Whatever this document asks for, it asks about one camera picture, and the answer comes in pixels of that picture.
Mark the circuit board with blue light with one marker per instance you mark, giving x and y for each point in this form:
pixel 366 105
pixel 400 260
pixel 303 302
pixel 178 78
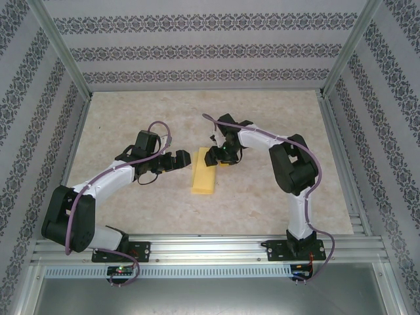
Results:
pixel 300 269

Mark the white left camera bracket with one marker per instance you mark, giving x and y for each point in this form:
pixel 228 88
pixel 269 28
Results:
pixel 165 141

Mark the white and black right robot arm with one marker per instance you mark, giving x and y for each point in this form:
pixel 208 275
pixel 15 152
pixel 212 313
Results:
pixel 298 210

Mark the aluminium side rail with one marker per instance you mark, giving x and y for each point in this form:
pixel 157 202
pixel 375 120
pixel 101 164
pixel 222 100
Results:
pixel 334 131
pixel 70 157

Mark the circuit board with green light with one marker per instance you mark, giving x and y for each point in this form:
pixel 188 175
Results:
pixel 119 270

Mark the long aluminium mounting rail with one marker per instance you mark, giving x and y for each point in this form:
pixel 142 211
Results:
pixel 210 246

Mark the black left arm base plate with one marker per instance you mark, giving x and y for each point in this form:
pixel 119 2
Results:
pixel 142 251

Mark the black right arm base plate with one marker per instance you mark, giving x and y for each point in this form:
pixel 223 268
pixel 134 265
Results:
pixel 274 251

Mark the yellow paper sheet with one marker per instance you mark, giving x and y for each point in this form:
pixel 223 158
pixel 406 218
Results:
pixel 203 180

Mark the aluminium frame post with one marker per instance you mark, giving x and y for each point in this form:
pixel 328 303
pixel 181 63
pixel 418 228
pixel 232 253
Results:
pixel 62 49
pixel 348 49

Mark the grey metal shelf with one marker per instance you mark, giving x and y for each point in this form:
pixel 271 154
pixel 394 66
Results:
pixel 210 298

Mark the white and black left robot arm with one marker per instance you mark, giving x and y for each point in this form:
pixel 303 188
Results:
pixel 108 178

